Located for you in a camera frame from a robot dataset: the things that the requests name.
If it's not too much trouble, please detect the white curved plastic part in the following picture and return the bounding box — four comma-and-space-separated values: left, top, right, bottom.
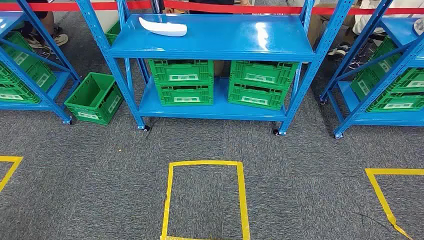
138, 16, 188, 37

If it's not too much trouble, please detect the blue metal shelf rack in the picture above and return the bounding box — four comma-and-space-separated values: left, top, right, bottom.
319, 0, 424, 139
0, 0, 82, 125
75, 0, 355, 136

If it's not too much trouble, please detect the pale round part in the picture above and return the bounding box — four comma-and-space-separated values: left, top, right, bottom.
412, 18, 424, 37

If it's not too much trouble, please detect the yellow floor tape square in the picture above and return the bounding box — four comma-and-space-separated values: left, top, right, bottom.
364, 168, 424, 240
0, 155, 24, 193
160, 160, 252, 240

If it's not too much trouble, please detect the red barrier belt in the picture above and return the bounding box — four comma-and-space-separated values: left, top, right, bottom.
0, 1, 424, 16

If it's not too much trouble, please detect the empty green plastic crate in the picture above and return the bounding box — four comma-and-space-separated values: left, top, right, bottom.
64, 72, 124, 126

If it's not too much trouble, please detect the chrome barrier post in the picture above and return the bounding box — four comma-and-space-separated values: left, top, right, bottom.
151, 0, 166, 14

